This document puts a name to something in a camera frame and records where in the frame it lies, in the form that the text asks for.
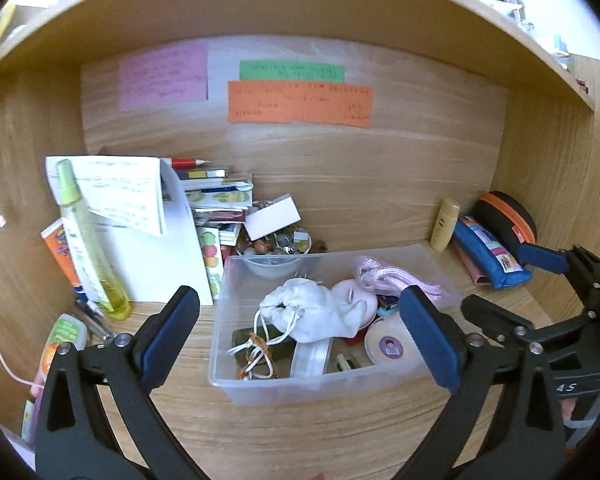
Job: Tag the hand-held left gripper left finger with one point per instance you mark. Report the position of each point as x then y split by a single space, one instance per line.
167 340

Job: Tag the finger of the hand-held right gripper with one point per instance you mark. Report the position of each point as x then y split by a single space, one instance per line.
542 257
500 322

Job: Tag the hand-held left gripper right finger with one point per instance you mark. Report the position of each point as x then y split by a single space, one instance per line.
430 340

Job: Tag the cream tape roll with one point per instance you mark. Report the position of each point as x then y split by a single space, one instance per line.
385 335

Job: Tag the pale teal tube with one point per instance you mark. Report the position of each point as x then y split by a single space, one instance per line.
387 313

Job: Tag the white eraser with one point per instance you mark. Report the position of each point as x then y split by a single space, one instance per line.
347 364

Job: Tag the pink round case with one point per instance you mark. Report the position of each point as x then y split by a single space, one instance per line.
350 292

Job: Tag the white round container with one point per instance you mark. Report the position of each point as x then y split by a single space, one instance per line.
310 360

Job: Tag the clear plastic storage box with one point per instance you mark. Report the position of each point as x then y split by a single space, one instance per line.
280 390

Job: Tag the wooden desktop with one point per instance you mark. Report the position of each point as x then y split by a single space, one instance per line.
305 440

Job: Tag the black orange zip case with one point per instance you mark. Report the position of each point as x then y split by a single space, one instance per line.
510 215

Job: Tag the blue pencil case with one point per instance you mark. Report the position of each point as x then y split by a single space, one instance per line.
485 255

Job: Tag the white file holder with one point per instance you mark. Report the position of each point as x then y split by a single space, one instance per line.
165 265

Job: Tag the grey metal item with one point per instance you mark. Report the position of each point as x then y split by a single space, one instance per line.
95 320

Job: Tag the yellow-green spray bottle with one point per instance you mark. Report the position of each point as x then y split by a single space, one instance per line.
97 270

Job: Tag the small yellow bottle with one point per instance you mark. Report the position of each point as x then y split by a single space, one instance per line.
445 225

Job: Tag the orange green white pack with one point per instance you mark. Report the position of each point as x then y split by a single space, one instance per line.
62 335

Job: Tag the orange tube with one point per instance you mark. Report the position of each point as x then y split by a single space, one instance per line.
62 250

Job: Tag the bowl of small trinkets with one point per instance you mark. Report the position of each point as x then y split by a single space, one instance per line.
275 252

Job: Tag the white handwritten paper slip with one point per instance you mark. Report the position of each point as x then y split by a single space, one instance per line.
125 195

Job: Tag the stack of booklets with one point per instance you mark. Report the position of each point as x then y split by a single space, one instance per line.
220 195

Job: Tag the green white packet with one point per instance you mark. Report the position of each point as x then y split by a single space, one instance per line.
30 422

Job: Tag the small white box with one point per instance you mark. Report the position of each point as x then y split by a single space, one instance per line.
272 217

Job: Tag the red pen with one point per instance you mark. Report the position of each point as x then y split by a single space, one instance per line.
185 163

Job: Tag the pink paper note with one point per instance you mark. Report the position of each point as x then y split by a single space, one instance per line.
162 77

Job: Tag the orange paper note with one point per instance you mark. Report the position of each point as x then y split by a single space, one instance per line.
300 105

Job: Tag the green paper note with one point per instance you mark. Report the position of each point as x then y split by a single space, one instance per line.
292 71

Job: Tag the wooden shelf board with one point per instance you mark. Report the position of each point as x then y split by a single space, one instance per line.
280 5

